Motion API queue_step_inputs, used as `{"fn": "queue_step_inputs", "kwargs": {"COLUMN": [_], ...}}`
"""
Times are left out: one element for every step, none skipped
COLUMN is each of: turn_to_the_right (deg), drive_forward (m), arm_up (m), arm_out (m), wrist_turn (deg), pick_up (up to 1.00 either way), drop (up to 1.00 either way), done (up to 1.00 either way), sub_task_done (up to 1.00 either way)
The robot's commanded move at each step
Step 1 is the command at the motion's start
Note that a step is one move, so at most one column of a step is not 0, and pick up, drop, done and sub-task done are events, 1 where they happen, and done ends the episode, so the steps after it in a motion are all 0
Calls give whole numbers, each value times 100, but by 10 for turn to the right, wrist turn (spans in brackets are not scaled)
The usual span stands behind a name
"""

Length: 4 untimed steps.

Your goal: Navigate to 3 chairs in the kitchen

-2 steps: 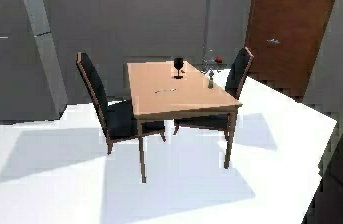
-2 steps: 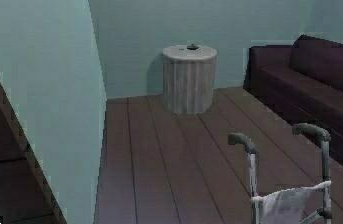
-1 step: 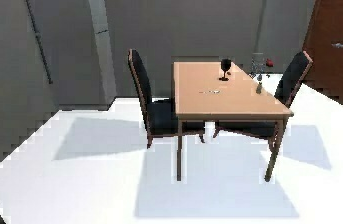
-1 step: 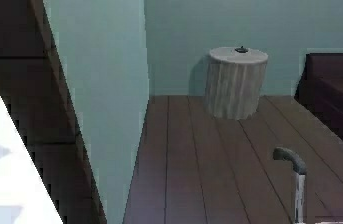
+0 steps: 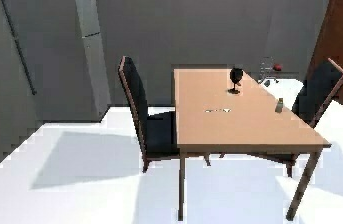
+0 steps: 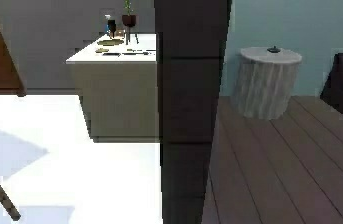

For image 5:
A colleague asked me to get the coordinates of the small grey shaker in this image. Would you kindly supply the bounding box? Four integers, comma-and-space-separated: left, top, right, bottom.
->
274, 97, 285, 114

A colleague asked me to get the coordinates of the grey fridge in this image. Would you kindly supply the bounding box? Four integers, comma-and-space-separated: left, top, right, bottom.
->
0, 0, 113, 181

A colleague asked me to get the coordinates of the brown wooden dining table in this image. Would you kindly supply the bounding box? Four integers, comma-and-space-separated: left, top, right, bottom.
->
173, 67, 333, 222

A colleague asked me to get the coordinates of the black cushioned wooden chair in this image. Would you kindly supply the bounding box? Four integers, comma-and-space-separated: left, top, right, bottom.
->
219, 57, 343, 179
117, 55, 212, 174

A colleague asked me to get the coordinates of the brown wooden room door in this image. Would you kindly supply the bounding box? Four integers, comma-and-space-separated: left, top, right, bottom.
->
305, 0, 343, 116

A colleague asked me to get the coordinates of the black wine glass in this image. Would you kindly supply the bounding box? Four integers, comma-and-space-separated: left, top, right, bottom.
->
227, 67, 245, 95

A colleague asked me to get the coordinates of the black fridge handle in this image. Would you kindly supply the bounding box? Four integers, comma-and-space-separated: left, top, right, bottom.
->
0, 0, 38, 96

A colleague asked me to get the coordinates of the silver table knife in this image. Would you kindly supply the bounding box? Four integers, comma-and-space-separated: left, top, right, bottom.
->
204, 108, 232, 114

